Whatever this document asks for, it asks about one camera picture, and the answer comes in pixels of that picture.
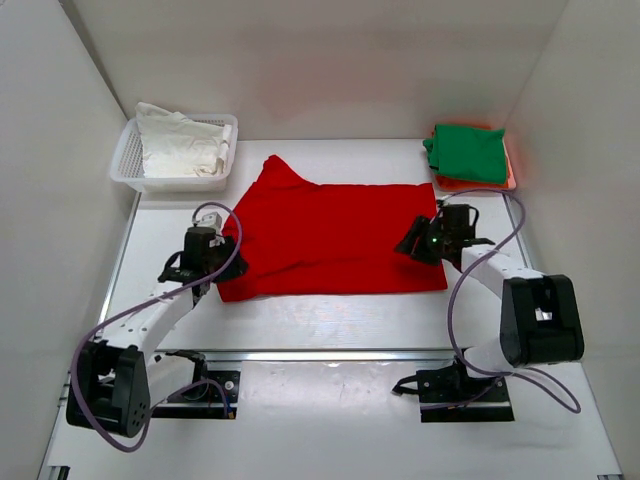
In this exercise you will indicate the folded green t-shirt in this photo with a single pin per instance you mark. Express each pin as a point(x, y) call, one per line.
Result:
point(467, 155)

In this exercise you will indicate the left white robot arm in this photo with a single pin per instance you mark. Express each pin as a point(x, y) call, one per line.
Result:
point(119, 377)

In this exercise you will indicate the folded orange t-shirt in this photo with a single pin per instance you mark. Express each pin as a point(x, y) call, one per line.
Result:
point(450, 184)

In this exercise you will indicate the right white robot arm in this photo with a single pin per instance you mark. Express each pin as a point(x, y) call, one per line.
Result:
point(539, 317)

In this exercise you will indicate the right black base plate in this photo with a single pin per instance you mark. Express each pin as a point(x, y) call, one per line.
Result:
point(450, 395)

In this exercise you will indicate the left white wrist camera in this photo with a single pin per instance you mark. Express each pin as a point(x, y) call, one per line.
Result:
point(211, 220)

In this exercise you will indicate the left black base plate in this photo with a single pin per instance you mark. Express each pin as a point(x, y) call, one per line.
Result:
point(207, 402)

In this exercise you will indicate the red t-shirt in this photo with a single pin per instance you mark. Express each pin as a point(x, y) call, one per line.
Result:
point(302, 238)

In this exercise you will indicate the white plastic basket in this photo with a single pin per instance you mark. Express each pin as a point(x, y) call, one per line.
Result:
point(127, 161)

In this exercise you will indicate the crumpled white t-shirt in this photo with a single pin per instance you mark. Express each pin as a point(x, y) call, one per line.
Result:
point(175, 146)

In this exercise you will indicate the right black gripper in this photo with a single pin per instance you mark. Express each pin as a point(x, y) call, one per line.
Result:
point(412, 245)

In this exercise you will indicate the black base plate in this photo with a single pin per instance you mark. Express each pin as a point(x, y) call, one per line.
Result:
point(450, 395)
point(207, 402)

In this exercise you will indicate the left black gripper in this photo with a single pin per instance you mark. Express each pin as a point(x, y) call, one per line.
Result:
point(230, 246)

